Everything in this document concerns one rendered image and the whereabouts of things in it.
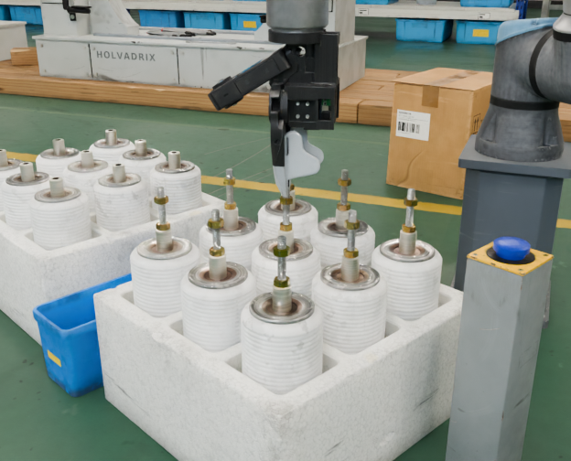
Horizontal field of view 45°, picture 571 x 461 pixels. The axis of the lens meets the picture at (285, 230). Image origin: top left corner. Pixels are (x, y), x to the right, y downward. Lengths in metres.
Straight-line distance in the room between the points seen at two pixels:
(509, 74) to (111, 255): 0.74
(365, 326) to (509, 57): 0.57
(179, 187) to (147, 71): 1.93
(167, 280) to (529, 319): 0.46
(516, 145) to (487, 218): 0.14
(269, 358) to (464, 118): 1.23
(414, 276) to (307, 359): 0.21
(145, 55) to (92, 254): 2.07
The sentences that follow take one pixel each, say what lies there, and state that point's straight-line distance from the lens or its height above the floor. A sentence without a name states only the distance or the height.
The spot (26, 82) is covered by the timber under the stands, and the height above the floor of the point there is 0.06.
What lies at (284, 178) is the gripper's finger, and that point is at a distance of 0.89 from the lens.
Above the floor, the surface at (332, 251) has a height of 0.23.
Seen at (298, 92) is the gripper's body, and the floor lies 0.47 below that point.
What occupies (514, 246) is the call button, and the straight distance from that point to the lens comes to 0.80.
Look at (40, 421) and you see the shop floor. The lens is 1.10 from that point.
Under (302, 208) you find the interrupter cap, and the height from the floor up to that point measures 0.25.
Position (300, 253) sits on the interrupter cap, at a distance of 0.93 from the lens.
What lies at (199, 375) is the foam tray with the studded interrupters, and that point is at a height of 0.17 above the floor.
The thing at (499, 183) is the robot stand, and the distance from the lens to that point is 1.25.
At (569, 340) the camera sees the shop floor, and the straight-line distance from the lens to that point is 1.32.
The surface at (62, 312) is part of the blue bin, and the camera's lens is 1.17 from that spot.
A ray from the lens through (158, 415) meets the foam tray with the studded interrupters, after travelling 0.98.
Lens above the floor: 0.63
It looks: 22 degrees down
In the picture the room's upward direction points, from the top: straight up
